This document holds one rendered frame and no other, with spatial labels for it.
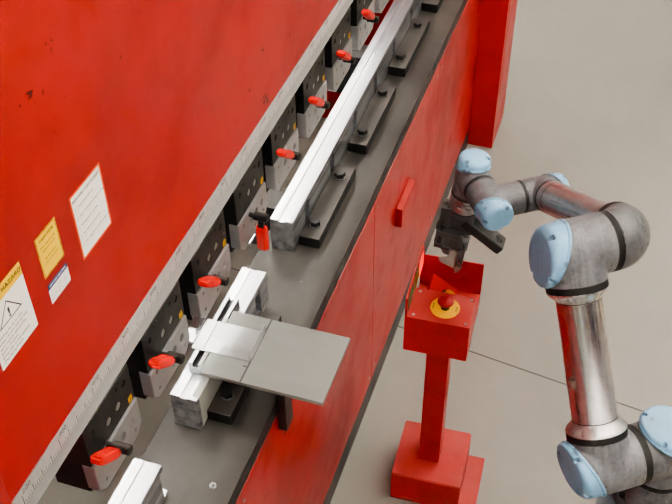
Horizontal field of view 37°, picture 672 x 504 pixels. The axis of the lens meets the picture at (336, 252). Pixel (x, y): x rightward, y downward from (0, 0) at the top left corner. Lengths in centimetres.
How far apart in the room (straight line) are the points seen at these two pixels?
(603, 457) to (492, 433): 128
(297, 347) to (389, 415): 119
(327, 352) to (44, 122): 96
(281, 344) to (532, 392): 142
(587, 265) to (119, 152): 86
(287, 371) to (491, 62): 226
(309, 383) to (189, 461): 29
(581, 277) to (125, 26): 91
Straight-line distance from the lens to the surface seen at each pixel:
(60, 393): 149
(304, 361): 205
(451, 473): 297
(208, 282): 181
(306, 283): 239
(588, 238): 186
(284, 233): 243
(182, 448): 210
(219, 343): 210
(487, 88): 412
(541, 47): 498
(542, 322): 356
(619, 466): 199
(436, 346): 250
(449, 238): 240
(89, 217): 144
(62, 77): 132
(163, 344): 178
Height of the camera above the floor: 255
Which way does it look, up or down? 43 degrees down
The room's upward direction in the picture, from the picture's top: 1 degrees counter-clockwise
